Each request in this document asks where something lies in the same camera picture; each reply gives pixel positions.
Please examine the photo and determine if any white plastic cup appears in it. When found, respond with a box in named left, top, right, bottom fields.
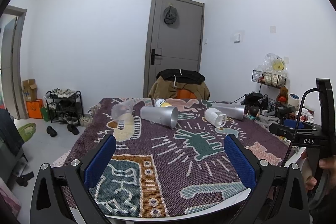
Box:
left=205, top=108, right=227, bottom=128

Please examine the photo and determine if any silver metallic cup far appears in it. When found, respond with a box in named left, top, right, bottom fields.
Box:
left=212, top=103, right=245, bottom=121

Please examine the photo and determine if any silver metallic cup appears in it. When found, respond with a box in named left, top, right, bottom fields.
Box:
left=139, top=106, right=178, bottom=128
left=212, top=103, right=245, bottom=121

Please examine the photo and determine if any clear translucent plastic cup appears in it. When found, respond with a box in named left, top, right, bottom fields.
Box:
left=111, top=98, right=141, bottom=124

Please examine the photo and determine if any silver metallic cup middle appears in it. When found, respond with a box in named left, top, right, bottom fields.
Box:
left=139, top=106, right=178, bottom=128

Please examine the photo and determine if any person's right hand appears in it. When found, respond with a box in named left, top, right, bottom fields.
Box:
left=300, top=151, right=336, bottom=192

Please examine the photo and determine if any white tape roll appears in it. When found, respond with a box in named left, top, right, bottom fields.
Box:
left=288, top=93, right=300, bottom=107

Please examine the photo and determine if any black shoe right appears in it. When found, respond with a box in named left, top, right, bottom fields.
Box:
left=67, top=124, right=79, bottom=135

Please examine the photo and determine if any black shoe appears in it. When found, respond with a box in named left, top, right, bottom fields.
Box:
left=67, top=124, right=79, bottom=135
left=46, top=126, right=58, bottom=138

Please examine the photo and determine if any brown plush toy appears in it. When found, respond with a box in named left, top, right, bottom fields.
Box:
left=276, top=87, right=288, bottom=104

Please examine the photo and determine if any black shoe left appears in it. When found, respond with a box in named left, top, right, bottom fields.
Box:
left=46, top=126, right=58, bottom=138

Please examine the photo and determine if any doll figurine dark hair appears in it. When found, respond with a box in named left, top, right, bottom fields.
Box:
left=247, top=106, right=260, bottom=120

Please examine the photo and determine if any green slipper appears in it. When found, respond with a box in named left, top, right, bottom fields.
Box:
left=18, top=123, right=36, bottom=143

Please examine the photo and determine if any black shoe rack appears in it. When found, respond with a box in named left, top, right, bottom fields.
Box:
left=45, top=88, right=84, bottom=126

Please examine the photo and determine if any black bag on side table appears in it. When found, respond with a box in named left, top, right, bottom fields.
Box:
left=240, top=92, right=268, bottom=110

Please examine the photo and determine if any orange box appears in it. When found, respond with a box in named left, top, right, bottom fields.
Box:
left=26, top=99, right=43, bottom=119

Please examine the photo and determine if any clear plastic bag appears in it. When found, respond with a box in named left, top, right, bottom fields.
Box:
left=257, top=53, right=289, bottom=76

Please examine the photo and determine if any patterned purple woven tablecloth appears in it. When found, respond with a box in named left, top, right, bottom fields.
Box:
left=65, top=98, right=287, bottom=219

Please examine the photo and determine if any cardboard box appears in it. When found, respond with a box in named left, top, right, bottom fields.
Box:
left=22, top=79, right=38, bottom=102

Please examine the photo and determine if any yellow white small can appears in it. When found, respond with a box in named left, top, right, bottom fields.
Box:
left=155, top=98, right=172, bottom=107

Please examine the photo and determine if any chair with brown jacket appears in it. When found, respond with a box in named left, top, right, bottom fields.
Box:
left=148, top=69, right=210, bottom=100

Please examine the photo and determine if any grey door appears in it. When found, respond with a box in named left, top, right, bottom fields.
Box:
left=143, top=0, right=205, bottom=97

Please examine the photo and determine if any grey cap on door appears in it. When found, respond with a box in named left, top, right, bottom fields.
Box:
left=163, top=5, right=178, bottom=25

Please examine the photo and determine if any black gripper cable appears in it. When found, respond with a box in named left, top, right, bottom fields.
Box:
left=280, top=88, right=320, bottom=168

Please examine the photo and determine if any wire wall basket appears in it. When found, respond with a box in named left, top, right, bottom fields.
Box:
left=252, top=70, right=286, bottom=89

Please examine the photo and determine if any white light switch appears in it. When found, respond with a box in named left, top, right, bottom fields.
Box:
left=234, top=33, right=242, bottom=43

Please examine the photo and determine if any black door handle lock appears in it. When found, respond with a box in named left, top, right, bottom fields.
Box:
left=150, top=48, right=162, bottom=65

